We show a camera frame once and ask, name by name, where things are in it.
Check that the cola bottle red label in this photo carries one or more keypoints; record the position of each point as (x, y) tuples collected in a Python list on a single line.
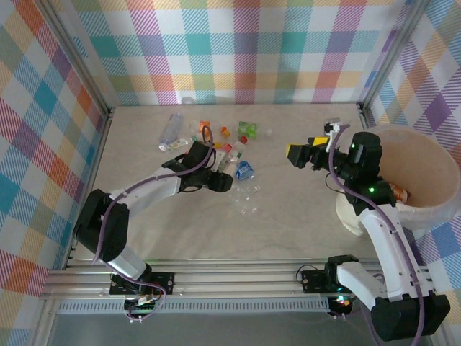
[(227, 147)]

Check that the clear bottle blue label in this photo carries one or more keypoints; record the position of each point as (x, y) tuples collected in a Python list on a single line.
[(245, 170)]

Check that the clear bottle green neck band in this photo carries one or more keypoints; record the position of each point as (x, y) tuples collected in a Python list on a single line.
[(177, 145)]

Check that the aluminium frame post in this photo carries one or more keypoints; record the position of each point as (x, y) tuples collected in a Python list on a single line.
[(392, 54), (77, 57)]

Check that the tall clear water bottle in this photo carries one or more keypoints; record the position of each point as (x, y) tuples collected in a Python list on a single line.
[(170, 130)]

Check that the brown drink bottle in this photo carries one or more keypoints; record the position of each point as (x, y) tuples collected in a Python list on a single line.
[(399, 192)]

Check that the green controller board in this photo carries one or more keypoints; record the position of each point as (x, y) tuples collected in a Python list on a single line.
[(142, 306)]

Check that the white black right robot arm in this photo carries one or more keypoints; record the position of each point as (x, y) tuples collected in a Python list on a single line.
[(381, 245)]

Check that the controller board with lights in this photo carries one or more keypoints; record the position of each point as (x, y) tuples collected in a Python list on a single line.
[(342, 302)]

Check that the aluminium table edge rail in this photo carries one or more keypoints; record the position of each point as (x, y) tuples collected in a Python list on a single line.
[(94, 166), (363, 115)]

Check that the clear bottle orange label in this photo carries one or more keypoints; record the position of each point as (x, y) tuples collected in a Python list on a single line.
[(206, 123)]

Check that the crushed clear bottle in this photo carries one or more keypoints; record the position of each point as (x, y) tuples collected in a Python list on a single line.
[(248, 207)]

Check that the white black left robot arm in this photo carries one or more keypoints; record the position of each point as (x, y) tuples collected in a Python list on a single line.
[(151, 189)]

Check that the round white bin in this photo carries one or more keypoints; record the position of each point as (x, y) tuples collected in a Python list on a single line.
[(425, 169)]

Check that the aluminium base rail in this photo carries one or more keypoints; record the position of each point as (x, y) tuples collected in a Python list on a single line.
[(234, 277)]

